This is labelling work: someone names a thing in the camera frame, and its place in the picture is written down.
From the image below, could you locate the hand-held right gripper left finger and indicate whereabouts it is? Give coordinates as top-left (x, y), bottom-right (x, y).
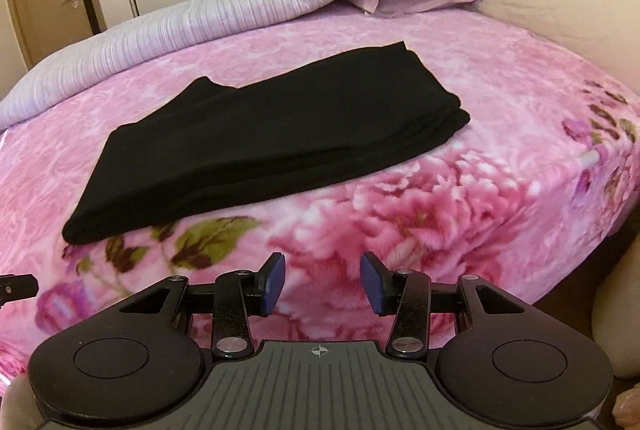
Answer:
top-left (102, 252), bottom-right (287, 358)

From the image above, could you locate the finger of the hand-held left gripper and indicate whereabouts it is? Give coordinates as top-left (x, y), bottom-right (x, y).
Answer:
top-left (0, 275), bottom-right (39, 309)

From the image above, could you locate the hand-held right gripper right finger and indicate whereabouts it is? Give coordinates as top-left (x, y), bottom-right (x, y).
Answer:
top-left (360, 252), bottom-right (541, 358)

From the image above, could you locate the black garment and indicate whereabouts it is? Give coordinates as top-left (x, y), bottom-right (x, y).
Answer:
top-left (62, 41), bottom-right (472, 245)

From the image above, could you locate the pink floral blanket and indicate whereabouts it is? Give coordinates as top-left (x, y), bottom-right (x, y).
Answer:
top-left (0, 5), bottom-right (640, 411)

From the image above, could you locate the white plastic bucket with lid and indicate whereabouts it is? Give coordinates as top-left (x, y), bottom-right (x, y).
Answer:
top-left (592, 242), bottom-right (640, 378)

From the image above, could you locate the lilac striped duvet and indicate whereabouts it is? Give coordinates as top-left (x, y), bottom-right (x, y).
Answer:
top-left (0, 0), bottom-right (454, 131)

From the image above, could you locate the long cream headboard cushion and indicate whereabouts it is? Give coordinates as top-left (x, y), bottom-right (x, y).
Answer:
top-left (450, 0), bottom-right (640, 111)

